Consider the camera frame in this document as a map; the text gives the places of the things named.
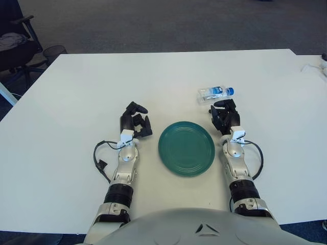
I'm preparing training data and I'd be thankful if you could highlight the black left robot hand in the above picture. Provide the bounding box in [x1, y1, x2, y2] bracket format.
[119, 101, 153, 140]

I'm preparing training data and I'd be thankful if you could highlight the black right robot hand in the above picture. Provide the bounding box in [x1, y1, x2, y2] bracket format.
[208, 99, 241, 136]

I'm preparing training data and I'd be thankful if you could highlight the clear bottle with blue cap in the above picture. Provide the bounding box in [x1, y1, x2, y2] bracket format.
[196, 86, 235, 105]

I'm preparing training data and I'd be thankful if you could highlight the green round plate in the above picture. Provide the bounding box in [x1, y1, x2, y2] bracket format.
[158, 121, 217, 178]

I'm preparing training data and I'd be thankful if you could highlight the black mesh wastebasket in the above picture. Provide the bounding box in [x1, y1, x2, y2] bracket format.
[42, 45, 68, 64]

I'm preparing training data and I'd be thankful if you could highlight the white table leg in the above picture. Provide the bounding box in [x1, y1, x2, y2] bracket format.
[0, 83, 18, 106]

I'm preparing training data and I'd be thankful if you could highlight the silver robot torso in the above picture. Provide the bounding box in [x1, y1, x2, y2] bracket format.
[84, 208, 310, 245]

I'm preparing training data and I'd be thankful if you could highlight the black office chair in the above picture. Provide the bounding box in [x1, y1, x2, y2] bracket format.
[0, 0, 49, 75]

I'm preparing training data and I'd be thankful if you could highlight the grey cloth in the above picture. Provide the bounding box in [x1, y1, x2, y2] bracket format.
[0, 32, 28, 51]

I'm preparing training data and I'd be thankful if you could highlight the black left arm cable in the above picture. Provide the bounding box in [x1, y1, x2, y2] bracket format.
[93, 139, 122, 183]

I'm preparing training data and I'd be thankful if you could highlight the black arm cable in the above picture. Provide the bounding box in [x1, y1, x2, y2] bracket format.
[93, 139, 122, 183]
[240, 139, 264, 179]

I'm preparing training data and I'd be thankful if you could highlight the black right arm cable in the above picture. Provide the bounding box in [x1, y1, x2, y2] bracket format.
[240, 139, 264, 179]

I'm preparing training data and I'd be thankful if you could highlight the white cable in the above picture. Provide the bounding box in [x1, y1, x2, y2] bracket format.
[300, 62, 327, 75]

